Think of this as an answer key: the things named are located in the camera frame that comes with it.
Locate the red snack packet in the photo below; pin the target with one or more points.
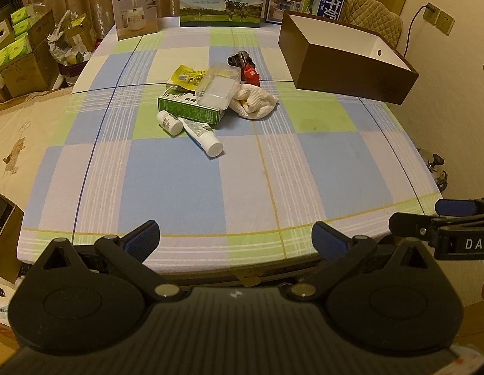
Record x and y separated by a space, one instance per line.
251 75

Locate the yellow packet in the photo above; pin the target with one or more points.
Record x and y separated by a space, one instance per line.
183 76

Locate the beige embroidered cloth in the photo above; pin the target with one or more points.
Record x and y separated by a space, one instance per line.
19 144

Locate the brown wooden box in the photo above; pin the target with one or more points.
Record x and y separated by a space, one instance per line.
7 242

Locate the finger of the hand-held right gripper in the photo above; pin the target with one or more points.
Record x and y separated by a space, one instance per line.
410 226
455 207

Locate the clear plastic container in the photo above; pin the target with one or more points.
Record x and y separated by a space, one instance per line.
216 88

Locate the stack of green tissue packs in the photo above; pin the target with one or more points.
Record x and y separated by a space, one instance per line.
15 39

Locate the white pill bottle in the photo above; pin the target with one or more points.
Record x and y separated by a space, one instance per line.
168 122

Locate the wall socket with plug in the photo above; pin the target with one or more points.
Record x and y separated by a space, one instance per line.
431 13

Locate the white cloth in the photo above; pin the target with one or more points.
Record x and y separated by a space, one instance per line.
253 101

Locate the dark snack packet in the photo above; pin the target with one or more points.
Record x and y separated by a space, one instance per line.
239 59

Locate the brown box with white inside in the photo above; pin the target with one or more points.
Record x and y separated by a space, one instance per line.
343 74

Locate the chair with quilted cover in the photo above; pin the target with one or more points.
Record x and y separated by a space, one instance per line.
373 15

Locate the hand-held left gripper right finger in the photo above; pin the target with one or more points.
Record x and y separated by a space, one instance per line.
328 239

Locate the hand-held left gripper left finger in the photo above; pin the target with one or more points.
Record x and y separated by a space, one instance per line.
145 238

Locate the green medicine box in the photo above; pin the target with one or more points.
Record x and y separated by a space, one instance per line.
183 107

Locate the white appliance box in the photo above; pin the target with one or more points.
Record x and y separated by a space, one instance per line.
133 9

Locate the white ointment tube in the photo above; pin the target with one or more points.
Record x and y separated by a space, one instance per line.
201 134

